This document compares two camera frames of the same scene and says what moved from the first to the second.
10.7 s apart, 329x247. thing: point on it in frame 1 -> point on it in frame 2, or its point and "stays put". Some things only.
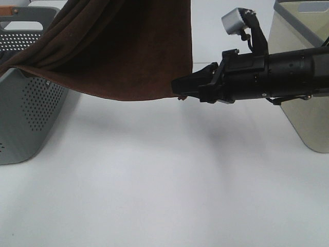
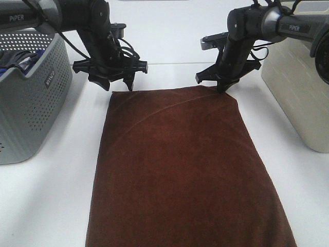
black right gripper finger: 189,85 -> 223,85
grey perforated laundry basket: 30,105 stays put
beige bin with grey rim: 297,24 stays put
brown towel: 132,49 -> 177,168
